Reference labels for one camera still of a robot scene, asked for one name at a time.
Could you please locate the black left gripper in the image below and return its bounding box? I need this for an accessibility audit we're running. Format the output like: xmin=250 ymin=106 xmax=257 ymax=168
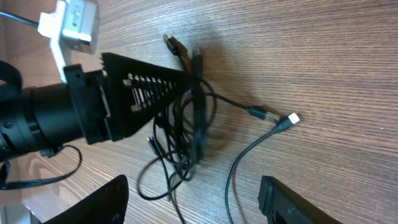
xmin=63 ymin=52 xmax=193 ymax=144

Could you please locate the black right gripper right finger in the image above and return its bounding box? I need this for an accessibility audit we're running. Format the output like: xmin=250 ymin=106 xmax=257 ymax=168
xmin=258 ymin=175 xmax=341 ymax=224

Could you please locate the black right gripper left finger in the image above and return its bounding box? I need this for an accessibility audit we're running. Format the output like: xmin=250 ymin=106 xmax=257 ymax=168
xmin=45 ymin=175 xmax=129 ymax=224

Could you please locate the black cable bundle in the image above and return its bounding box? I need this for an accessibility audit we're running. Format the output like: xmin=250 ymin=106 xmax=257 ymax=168
xmin=136 ymin=34 xmax=280 ymax=224

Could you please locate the black usb cable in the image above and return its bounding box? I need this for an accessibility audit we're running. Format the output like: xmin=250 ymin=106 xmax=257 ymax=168
xmin=224 ymin=112 xmax=301 ymax=224

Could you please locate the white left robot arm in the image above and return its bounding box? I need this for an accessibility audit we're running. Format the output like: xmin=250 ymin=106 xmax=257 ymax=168
xmin=1 ymin=53 xmax=193 ymax=161

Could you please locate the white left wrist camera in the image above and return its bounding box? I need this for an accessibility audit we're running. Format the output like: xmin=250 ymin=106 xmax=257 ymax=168
xmin=38 ymin=0 xmax=100 ymax=83

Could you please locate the black left camera cable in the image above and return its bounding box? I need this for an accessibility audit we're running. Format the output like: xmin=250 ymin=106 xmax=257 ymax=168
xmin=0 ymin=11 xmax=83 ymax=191

